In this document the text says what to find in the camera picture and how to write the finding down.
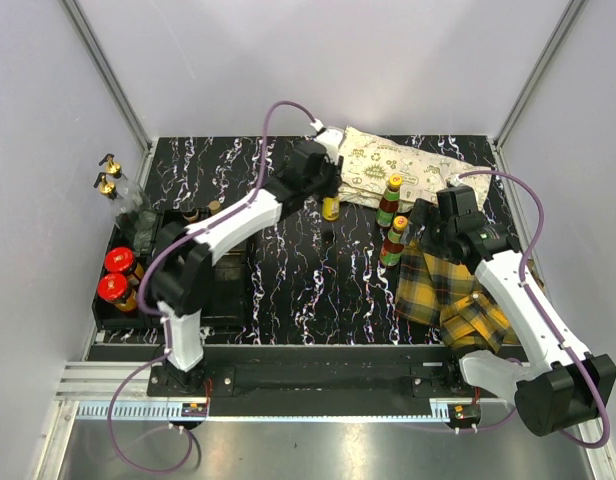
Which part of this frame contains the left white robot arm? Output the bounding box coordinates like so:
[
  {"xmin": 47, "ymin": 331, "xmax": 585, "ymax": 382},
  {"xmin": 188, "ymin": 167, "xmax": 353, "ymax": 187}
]
[{"xmin": 143, "ymin": 129, "xmax": 343, "ymax": 396}]

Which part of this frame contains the cream printed cloth bag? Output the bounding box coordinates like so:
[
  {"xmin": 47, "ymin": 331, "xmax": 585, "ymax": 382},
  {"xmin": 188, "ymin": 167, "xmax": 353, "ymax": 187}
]
[{"xmin": 339, "ymin": 126, "xmax": 478, "ymax": 212}]

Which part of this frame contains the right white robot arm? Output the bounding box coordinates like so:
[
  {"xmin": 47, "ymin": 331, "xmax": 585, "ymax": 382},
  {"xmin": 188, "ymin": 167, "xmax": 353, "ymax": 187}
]
[{"xmin": 408, "ymin": 185, "xmax": 616, "ymax": 436}]

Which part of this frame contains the yellow label bottle brown cap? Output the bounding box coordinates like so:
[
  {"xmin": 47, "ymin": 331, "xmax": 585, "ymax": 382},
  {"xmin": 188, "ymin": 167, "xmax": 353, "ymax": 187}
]
[{"xmin": 208, "ymin": 200, "xmax": 222, "ymax": 216}]

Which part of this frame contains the tall green label sauce bottle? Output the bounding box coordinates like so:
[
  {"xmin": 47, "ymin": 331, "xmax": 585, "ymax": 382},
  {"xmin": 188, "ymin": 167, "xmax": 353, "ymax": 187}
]
[{"xmin": 376, "ymin": 174, "xmax": 403, "ymax": 228}]

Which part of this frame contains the yellow plaid cloth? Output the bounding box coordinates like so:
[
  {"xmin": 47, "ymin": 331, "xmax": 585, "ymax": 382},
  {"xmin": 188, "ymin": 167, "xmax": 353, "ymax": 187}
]
[{"xmin": 396, "ymin": 242, "xmax": 520, "ymax": 352}]

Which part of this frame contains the clear pump bottle gold top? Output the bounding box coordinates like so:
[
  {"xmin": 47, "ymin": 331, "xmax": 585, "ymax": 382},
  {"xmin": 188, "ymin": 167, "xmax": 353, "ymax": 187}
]
[{"xmin": 94, "ymin": 153, "xmax": 151, "ymax": 215}]

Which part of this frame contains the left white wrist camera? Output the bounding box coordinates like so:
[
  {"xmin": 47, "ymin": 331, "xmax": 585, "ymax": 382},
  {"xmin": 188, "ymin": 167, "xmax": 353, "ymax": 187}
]
[{"xmin": 310, "ymin": 119, "xmax": 344, "ymax": 159}]

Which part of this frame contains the red lid chili jar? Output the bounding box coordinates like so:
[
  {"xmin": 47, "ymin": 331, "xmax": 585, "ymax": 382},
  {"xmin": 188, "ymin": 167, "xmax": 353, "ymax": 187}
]
[
  {"xmin": 104, "ymin": 246, "xmax": 144, "ymax": 286},
  {"xmin": 97, "ymin": 273, "xmax": 138, "ymax": 314}
]

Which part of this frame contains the short green label sauce bottle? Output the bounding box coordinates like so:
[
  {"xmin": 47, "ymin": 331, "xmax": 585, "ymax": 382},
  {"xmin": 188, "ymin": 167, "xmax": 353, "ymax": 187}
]
[{"xmin": 379, "ymin": 215, "xmax": 409, "ymax": 268}]

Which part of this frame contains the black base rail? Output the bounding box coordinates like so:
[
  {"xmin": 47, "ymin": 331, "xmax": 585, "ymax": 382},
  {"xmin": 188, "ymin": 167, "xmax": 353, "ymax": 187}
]
[{"xmin": 147, "ymin": 345, "xmax": 475, "ymax": 420}]

